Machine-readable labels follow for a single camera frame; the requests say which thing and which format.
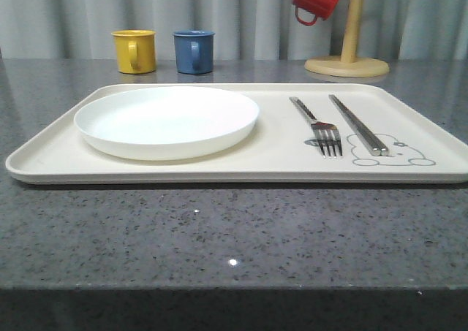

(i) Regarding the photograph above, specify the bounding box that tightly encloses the blue enamel mug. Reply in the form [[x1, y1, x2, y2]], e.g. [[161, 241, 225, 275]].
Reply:
[[173, 30, 215, 75]]

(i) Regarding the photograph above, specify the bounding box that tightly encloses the grey pleated curtain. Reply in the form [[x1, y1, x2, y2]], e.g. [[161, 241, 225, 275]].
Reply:
[[1, 0, 467, 60]]

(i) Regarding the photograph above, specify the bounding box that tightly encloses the wooden mug tree stand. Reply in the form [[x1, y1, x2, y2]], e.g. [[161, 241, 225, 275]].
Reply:
[[304, 0, 390, 77]]

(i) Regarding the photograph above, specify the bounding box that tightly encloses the yellow enamel mug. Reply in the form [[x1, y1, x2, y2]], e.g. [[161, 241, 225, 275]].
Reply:
[[111, 29, 156, 75]]

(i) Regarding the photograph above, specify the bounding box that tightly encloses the cream rabbit serving tray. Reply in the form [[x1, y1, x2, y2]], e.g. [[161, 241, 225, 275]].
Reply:
[[5, 83, 467, 184]]

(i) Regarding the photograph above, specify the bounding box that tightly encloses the white round plate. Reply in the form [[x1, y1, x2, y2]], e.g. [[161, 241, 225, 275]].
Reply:
[[74, 86, 260, 161]]

